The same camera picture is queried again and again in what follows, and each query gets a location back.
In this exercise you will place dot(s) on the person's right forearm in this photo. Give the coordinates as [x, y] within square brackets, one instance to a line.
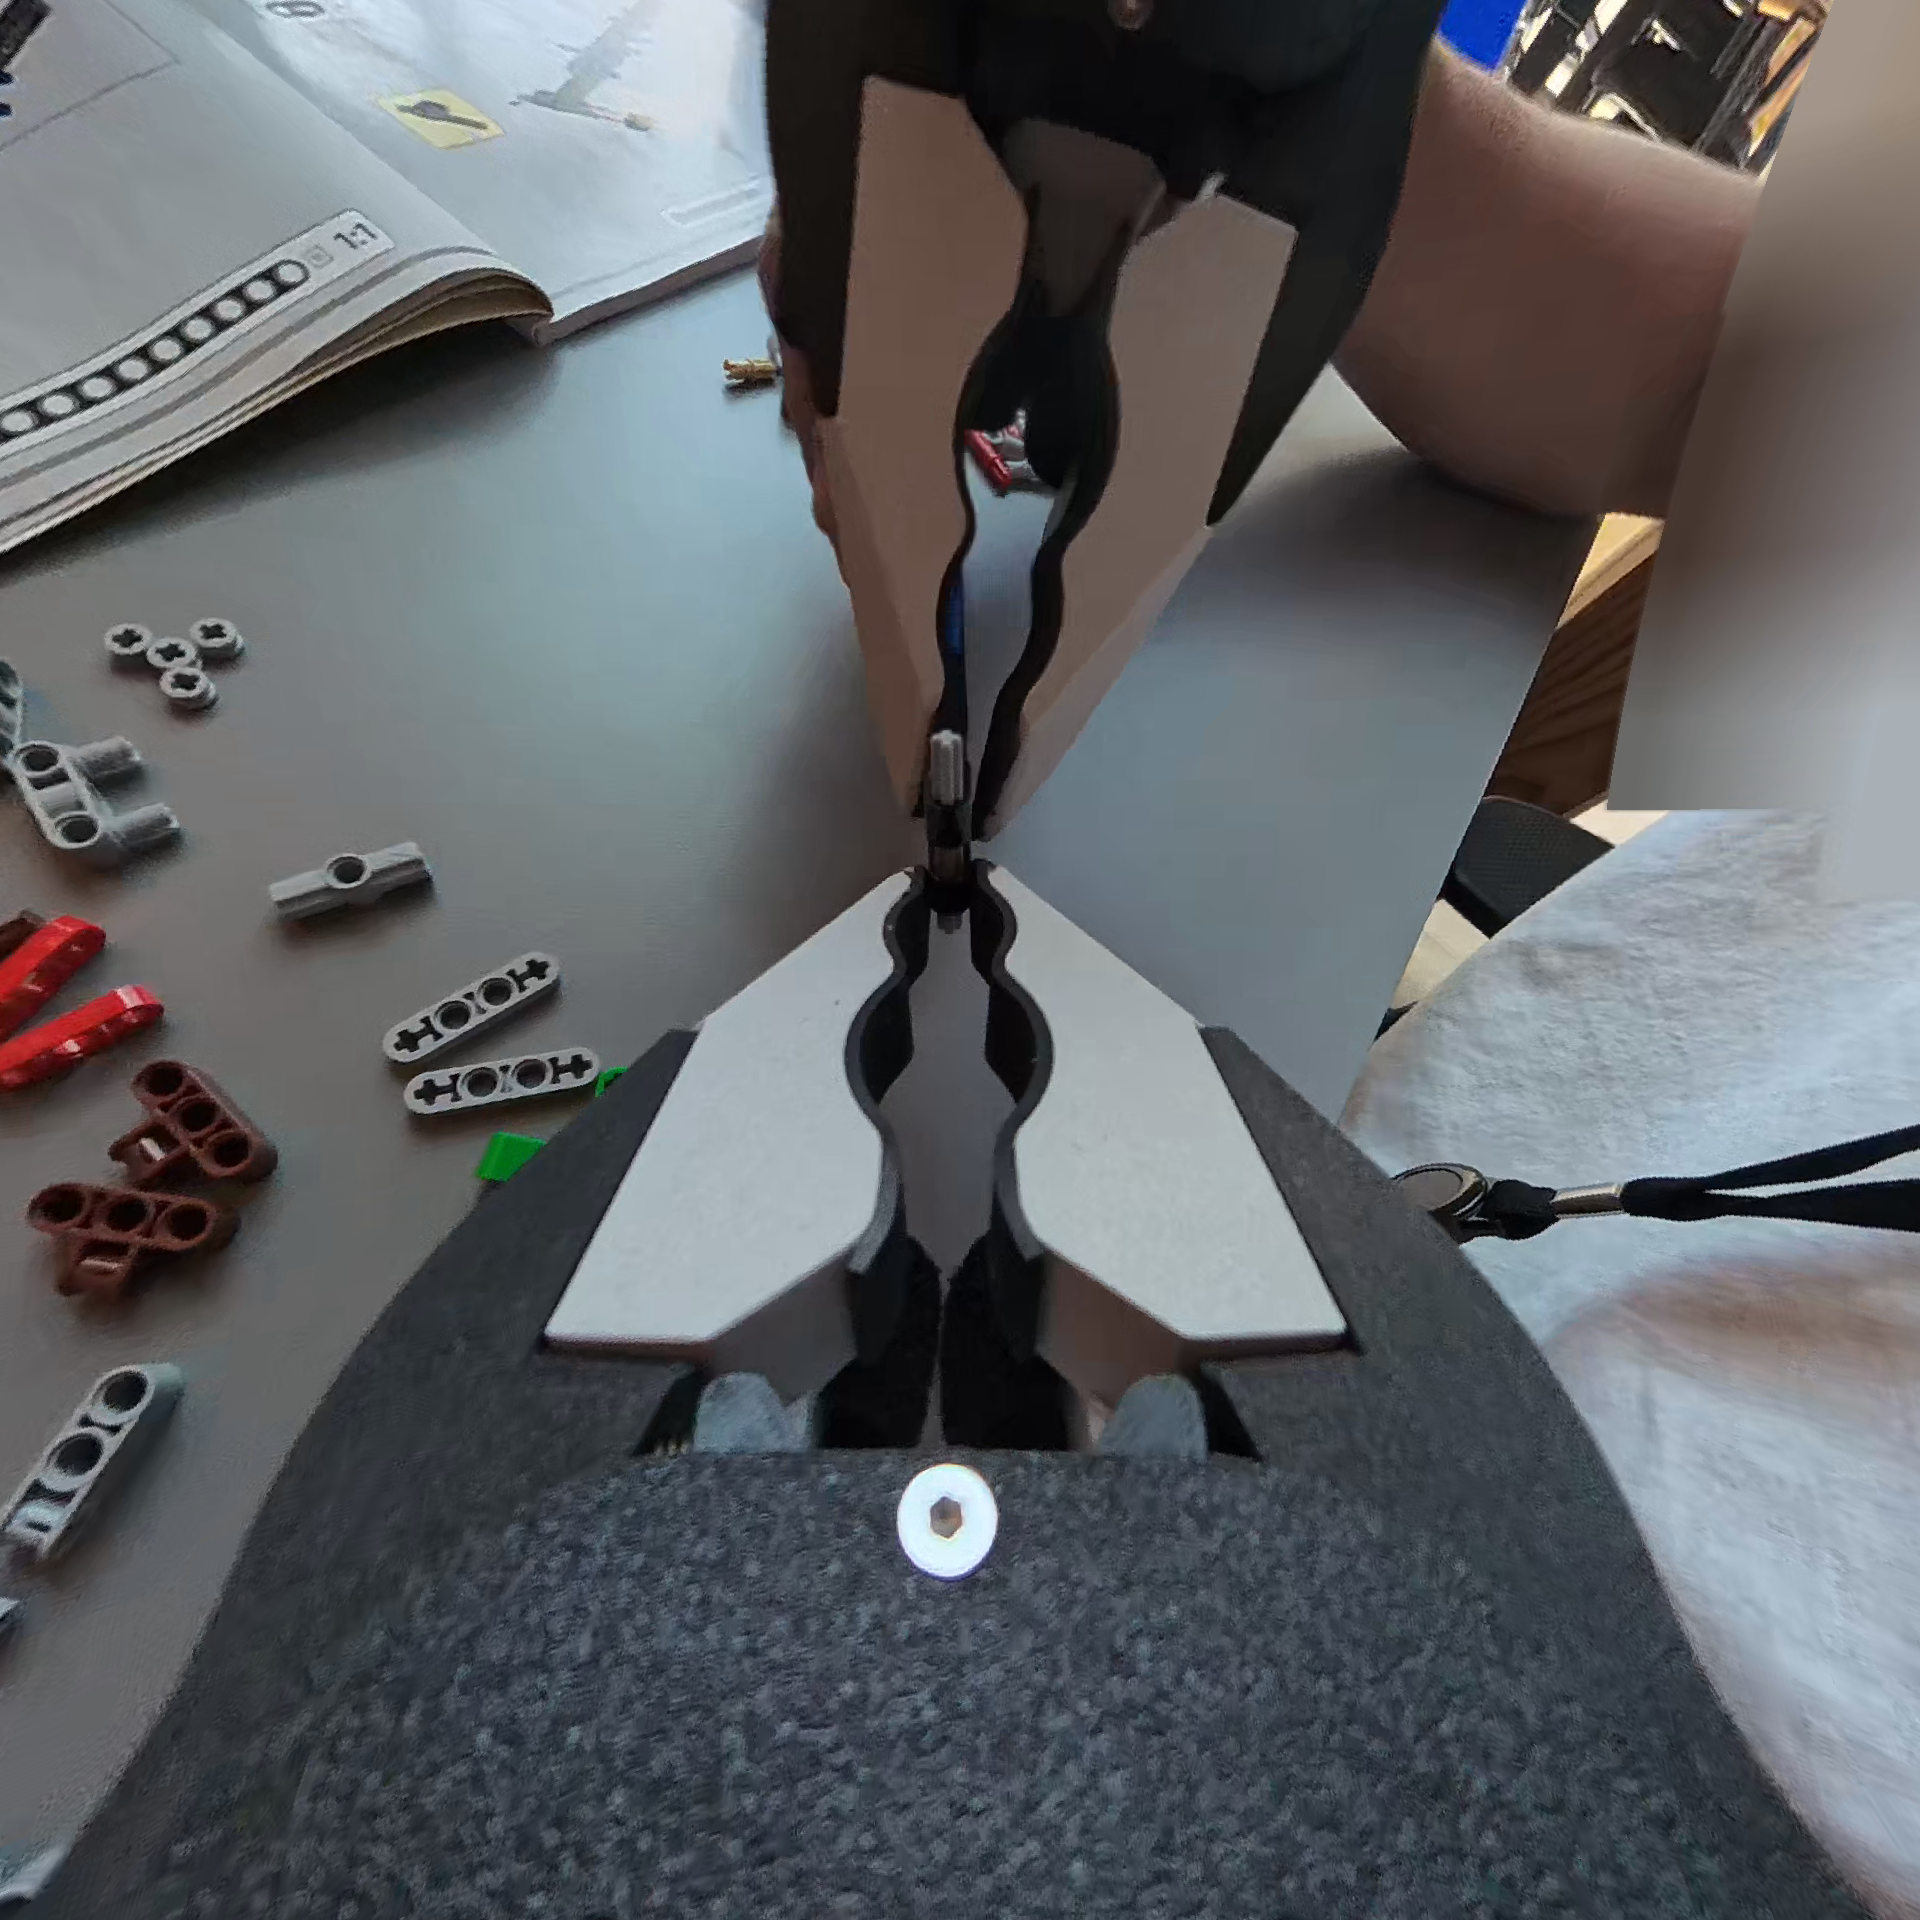
[1547, 299]

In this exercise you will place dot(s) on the black lego beam assembly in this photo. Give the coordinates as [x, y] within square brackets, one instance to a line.
[947, 837]

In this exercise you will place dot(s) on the grey angled lego connector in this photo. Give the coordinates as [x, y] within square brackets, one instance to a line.
[5, 706]
[77, 810]

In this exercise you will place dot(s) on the light grey lego connector beam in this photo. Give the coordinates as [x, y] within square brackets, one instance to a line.
[109, 1426]

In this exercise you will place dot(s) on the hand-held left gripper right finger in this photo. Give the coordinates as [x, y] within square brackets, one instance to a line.
[1167, 1184]

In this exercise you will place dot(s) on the red lego liftarm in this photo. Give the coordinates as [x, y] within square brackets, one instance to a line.
[80, 1038]
[54, 962]

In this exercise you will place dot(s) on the brown lego axle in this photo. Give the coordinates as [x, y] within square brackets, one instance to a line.
[13, 930]

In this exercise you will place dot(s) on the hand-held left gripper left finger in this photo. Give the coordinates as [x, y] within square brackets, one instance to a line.
[720, 1184]

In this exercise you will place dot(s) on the grey thin lego liftarm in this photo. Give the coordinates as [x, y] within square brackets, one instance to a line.
[473, 1009]
[503, 1079]

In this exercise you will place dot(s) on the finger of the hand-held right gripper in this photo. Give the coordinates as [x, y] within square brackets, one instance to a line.
[901, 376]
[1154, 450]

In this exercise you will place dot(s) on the grey lego bushing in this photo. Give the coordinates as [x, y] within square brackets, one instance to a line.
[167, 658]
[218, 641]
[130, 641]
[191, 690]

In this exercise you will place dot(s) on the person's right hand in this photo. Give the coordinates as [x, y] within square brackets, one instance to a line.
[830, 480]

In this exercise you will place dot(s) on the tan lego pin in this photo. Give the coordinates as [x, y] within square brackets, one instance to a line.
[751, 373]

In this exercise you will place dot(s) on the instruction booklet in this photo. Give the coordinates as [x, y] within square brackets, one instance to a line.
[228, 224]

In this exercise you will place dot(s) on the black office chair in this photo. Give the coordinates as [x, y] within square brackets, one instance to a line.
[1521, 869]

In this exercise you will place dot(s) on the red and grey lego part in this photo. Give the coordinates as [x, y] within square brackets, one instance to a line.
[996, 450]

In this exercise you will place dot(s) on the brown lego liftarm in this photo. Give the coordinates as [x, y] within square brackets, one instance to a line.
[154, 1219]
[187, 1100]

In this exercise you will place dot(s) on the grey lego axle connector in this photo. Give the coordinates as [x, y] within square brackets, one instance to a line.
[354, 884]

